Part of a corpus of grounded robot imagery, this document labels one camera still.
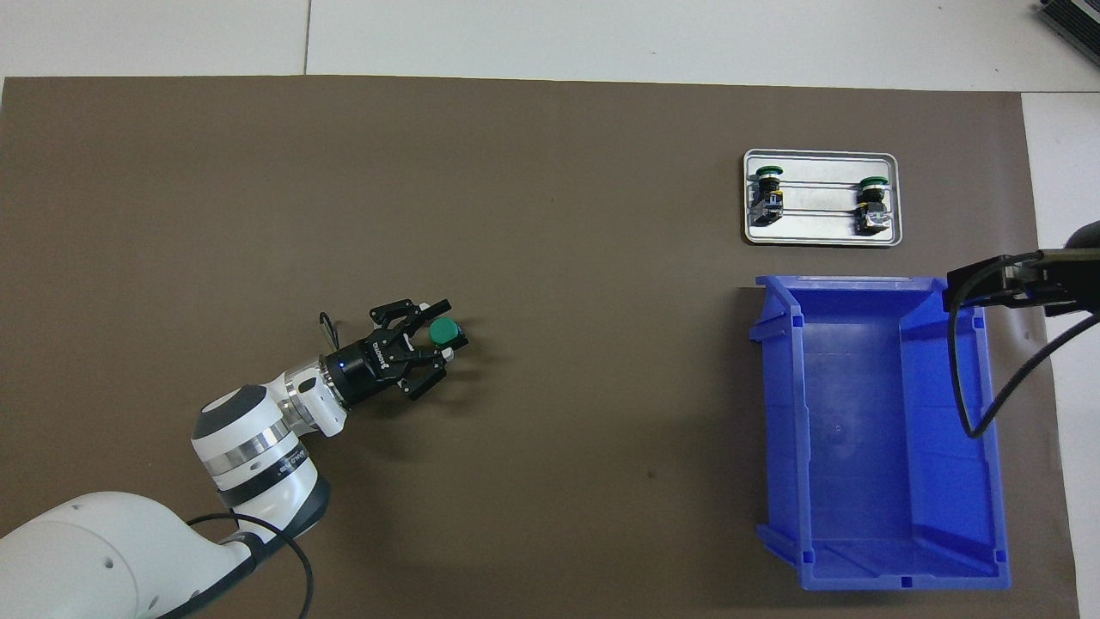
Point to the grey metal tray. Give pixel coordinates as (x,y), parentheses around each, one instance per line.
(821,228)

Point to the brown paper table mat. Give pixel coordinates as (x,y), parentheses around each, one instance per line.
(258,172)

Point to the green push button switch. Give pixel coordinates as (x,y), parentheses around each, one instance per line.
(767,198)
(443,332)
(873,206)

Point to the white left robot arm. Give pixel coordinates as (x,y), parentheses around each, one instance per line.
(94,567)

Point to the grey ribbed device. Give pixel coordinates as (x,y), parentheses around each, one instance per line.
(1078,17)

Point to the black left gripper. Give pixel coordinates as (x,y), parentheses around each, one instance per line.
(365,370)

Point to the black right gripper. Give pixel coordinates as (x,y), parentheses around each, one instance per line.
(1084,275)

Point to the blue plastic storage bin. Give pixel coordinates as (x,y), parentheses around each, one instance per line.
(859,430)

